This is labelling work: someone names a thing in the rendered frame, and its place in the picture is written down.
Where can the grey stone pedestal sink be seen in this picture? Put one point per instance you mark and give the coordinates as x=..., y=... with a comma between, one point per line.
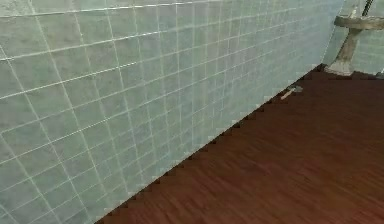
x=348, y=46

